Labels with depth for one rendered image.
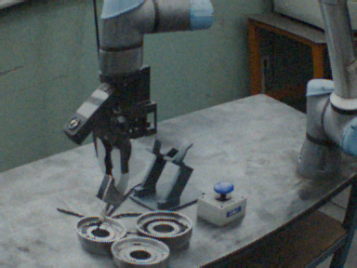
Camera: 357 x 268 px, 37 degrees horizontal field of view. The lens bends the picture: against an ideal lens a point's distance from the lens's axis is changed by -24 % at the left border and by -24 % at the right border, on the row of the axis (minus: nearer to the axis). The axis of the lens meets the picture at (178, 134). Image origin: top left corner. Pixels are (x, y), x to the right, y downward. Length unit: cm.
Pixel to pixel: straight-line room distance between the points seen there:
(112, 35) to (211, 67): 241
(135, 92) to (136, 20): 15
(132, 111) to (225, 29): 239
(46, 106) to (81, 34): 37
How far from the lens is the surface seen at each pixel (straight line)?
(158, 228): 121
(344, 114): 127
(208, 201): 125
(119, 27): 100
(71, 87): 290
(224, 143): 161
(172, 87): 326
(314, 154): 143
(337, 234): 168
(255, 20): 335
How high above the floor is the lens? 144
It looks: 23 degrees down
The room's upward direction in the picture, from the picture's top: straight up
